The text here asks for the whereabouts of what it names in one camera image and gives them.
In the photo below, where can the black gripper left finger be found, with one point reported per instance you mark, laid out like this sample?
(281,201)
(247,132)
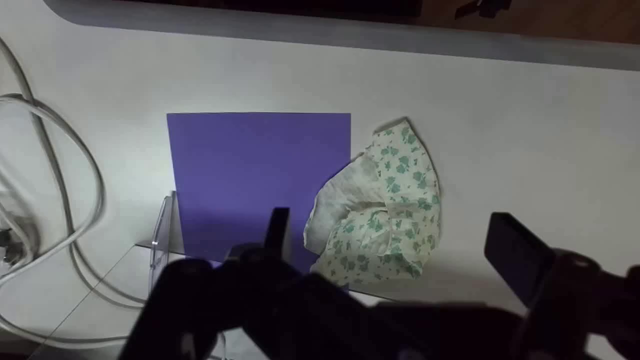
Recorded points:
(221,300)

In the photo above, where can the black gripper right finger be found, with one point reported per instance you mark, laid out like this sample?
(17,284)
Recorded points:
(573,300)

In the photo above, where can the green floral white cloth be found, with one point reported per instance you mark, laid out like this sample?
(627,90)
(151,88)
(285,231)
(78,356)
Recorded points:
(387,206)

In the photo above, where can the purple sheet screen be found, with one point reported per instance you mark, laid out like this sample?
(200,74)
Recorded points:
(253,173)

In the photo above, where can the clear acrylic stand foot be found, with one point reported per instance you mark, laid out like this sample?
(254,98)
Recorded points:
(167,233)

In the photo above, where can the dark plug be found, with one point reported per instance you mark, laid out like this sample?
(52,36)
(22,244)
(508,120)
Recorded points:
(9,244)

